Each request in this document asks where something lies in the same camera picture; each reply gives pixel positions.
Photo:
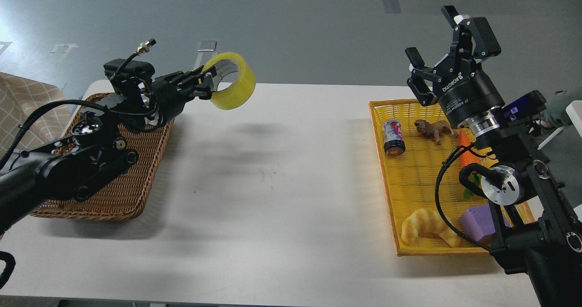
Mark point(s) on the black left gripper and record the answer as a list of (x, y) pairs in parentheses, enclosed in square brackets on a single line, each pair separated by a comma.
[(171, 97)]

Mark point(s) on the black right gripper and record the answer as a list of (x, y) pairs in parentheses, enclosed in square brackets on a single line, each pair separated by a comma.
[(460, 86)]

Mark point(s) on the yellow tape roll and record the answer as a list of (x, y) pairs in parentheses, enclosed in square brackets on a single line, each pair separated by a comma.
[(240, 90)]

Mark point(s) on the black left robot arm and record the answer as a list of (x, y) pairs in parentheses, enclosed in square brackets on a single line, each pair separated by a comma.
[(76, 166)]

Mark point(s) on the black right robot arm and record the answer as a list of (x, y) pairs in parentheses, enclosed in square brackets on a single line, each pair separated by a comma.
[(536, 229)]

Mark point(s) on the brown toy lion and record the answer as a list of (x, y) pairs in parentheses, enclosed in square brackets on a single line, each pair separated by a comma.
[(435, 130)]

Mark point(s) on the yellow plastic basket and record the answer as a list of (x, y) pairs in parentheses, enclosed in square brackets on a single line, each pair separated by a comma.
[(409, 179)]

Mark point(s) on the small soda can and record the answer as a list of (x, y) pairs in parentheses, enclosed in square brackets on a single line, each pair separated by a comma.
[(394, 144)]

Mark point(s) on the orange toy carrot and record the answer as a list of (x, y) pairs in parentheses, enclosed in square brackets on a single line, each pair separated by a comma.
[(468, 158)]

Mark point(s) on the brown wicker basket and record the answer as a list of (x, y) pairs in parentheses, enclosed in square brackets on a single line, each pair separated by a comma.
[(126, 196)]

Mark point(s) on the toy croissant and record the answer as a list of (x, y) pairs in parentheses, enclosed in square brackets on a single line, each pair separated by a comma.
[(427, 221)]

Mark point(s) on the purple foam block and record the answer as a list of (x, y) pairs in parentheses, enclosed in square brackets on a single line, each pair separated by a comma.
[(477, 224)]

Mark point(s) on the beige checkered cloth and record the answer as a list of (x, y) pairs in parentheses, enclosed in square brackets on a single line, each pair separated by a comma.
[(19, 97)]

